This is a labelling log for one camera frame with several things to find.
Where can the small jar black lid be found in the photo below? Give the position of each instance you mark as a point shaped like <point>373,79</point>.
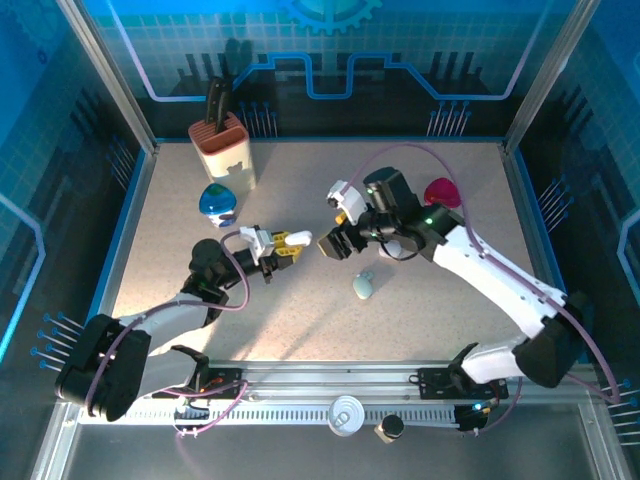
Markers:
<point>391,426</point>

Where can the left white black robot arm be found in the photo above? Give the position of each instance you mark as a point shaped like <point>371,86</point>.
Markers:
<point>165,315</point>

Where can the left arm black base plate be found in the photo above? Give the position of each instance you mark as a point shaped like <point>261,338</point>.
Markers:
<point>227,375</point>

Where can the beige knife block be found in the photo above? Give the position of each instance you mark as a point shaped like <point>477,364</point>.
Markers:
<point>230,155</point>

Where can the pale green earbud case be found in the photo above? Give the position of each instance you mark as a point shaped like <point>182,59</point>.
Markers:
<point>362,289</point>

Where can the blue egg-shaped toy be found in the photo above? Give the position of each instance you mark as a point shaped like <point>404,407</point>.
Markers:
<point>217,200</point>

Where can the aluminium front rail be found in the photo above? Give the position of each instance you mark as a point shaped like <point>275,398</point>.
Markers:
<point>325,375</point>

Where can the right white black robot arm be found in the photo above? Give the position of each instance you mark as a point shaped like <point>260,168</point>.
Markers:
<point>490,280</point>

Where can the magenta egg-shaped toy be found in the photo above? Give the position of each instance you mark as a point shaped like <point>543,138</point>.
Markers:
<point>445,192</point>

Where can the aluminium frame post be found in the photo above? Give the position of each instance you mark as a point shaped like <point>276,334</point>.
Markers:
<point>547,75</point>
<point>111,75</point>

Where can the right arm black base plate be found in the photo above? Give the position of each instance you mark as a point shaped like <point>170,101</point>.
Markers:
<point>432,382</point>

